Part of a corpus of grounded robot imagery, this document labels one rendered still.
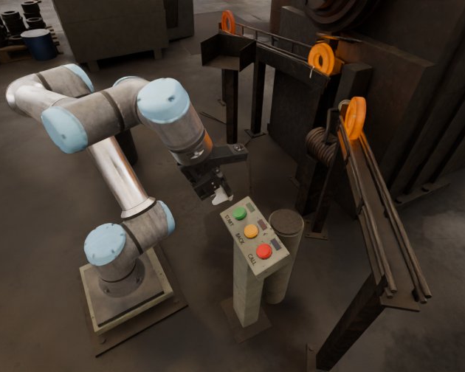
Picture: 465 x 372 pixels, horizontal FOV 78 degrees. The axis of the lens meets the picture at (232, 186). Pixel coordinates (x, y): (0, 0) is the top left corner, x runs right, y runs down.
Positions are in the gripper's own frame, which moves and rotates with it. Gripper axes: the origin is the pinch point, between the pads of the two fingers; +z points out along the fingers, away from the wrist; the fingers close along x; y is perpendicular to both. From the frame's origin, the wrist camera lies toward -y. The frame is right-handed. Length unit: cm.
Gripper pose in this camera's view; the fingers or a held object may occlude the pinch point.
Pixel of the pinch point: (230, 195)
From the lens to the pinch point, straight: 80.7
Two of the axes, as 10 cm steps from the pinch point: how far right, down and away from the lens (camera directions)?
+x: 4.5, 6.1, -6.5
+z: 3.1, 5.8, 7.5
